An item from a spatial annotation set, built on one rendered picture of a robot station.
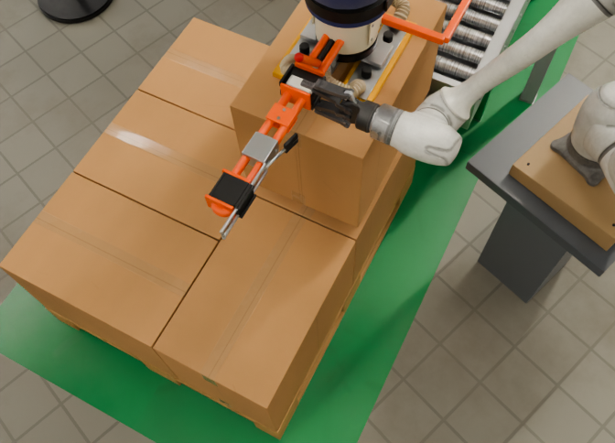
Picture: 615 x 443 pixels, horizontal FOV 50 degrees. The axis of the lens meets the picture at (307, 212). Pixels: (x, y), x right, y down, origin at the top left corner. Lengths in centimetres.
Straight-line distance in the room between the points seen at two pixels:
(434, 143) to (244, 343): 87
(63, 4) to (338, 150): 231
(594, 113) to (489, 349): 110
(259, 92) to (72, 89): 169
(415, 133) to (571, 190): 63
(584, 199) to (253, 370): 107
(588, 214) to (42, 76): 256
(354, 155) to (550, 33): 57
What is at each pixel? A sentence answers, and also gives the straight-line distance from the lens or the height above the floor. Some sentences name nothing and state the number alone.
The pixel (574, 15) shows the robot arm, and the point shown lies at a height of 149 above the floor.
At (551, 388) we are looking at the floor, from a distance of 265.
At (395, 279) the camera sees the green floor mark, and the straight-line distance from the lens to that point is 266.
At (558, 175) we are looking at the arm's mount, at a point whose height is 81.
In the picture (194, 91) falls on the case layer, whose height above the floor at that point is 54.
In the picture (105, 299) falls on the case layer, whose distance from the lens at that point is 216.
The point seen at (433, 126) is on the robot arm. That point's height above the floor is 121.
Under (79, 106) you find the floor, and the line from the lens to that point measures 330.
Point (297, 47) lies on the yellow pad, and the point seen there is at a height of 105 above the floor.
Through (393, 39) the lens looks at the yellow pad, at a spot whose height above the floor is 105.
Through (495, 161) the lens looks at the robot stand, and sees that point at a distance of 208.
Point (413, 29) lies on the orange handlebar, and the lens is 179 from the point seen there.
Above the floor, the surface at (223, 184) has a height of 118.
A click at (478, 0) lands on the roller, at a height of 54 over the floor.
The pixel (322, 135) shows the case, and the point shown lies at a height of 103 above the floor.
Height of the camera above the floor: 246
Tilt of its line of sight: 62 degrees down
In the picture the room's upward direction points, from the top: 4 degrees counter-clockwise
